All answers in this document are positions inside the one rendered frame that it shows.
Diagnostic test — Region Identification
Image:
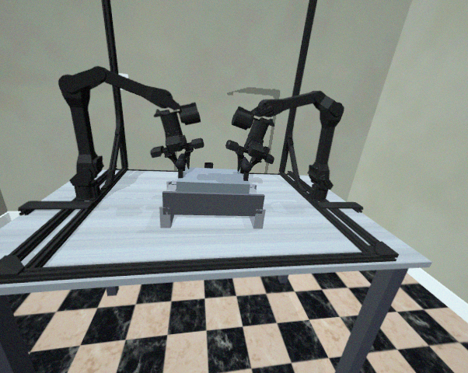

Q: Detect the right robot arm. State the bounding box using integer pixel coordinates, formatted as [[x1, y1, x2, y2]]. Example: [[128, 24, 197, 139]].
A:
[[58, 66, 201, 200]]

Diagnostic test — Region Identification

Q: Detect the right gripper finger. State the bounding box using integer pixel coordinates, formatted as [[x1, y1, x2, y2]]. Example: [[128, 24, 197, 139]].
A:
[[165, 152, 177, 165], [184, 148, 194, 169]]

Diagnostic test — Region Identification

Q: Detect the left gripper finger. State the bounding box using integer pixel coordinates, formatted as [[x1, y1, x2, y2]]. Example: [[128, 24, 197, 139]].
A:
[[250, 157, 261, 168], [235, 151, 244, 171]]

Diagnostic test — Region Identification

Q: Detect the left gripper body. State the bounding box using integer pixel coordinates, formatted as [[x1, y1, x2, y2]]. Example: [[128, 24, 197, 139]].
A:
[[225, 132, 274, 164]]

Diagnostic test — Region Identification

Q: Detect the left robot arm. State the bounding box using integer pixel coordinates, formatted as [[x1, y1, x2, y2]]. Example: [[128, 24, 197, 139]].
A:
[[232, 91, 344, 201]]

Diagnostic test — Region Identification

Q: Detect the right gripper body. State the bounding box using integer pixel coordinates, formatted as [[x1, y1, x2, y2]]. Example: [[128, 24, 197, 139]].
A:
[[150, 127, 204, 158]]

